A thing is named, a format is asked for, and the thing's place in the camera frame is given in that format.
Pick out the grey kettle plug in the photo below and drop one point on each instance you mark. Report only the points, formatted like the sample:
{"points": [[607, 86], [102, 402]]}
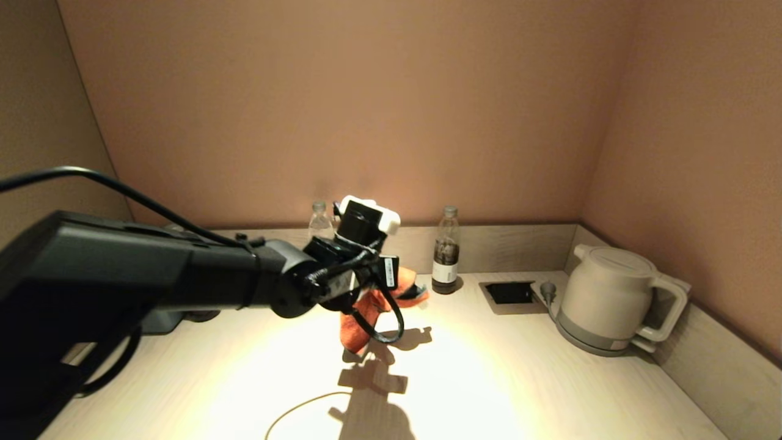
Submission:
{"points": [[548, 291]]}

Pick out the clear water bottle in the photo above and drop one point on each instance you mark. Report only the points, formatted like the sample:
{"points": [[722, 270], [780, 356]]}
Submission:
{"points": [[319, 223]]}

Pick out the cream electric kettle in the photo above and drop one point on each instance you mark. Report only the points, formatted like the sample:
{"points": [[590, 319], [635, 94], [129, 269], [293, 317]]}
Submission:
{"points": [[608, 293]]}

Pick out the orange microfibre cloth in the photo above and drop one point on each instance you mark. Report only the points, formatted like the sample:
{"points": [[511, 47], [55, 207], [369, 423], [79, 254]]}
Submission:
{"points": [[372, 305]]}

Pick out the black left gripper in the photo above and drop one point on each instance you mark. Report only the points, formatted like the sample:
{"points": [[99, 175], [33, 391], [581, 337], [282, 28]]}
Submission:
{"points": [[348, 275]]}

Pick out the dark drink bottle white label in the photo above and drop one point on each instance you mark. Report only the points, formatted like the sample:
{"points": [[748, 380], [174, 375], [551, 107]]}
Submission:
{"points": [[446, 263]]}

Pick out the dark drink bottle patterned label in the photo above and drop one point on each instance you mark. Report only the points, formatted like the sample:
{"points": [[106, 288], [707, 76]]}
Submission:
{"points": [[201, 315]]}

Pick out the grey kettle base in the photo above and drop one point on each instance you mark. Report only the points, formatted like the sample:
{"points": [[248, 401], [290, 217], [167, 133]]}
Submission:
{"points": [[586, 345]]}

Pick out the black recessed power socket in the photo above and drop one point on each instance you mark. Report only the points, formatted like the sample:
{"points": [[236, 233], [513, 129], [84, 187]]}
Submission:
{"points": [[512, 294]]}

